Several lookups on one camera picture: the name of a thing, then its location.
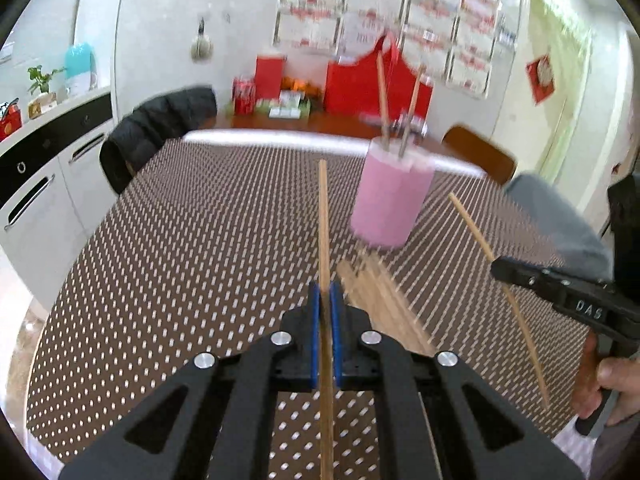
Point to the teal kettle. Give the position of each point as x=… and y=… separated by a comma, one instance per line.
x=80, y=70

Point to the grey wall hanging ornament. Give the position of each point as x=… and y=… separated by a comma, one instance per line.
x=201, y=45

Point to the orange snack packets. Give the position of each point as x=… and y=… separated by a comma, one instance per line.
x=300, y=86

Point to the metal-tipped wooden chopstick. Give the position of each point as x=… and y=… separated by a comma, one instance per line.
x=412, y=100
x=382, y=95

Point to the black and white cabinet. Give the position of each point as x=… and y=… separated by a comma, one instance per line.
x=75, y=170

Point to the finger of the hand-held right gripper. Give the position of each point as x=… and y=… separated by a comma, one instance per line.
x=540, y=280

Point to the bunch of wooden chopsticks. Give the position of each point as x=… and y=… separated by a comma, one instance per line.
x=380, y=300

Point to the red gift bag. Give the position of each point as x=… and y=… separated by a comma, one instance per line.
x=350, y=90

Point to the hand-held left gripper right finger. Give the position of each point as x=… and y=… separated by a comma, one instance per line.
x=336, y=330

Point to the red tin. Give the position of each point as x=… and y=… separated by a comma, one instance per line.
x=10, y=125

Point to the red door decoration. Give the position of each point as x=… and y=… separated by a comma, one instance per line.
x=540, y=77

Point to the black jacket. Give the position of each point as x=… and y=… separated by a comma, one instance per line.
x=150, y=130

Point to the pink cup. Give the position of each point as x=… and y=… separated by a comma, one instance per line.
x=390, y=200

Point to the wooden chair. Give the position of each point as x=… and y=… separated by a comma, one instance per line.
x=480, y=155

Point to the potted green plant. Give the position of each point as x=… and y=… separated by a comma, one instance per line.
x=42, y=85

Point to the brown dotted table mat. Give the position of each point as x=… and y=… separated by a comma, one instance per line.
x=175, y=260

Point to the red cola can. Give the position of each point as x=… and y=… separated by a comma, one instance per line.
x=244, y=95

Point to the red box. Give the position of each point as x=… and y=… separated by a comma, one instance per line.
x=270, y=77

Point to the person's right hand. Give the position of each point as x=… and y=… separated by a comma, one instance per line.
x=620, y=375

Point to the green box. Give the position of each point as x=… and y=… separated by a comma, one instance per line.
x=280, y=110

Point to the wall of framed certificates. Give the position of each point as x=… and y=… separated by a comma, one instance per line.
x=310, y=25

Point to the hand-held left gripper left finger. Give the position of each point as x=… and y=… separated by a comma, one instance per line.
x=314, y=330

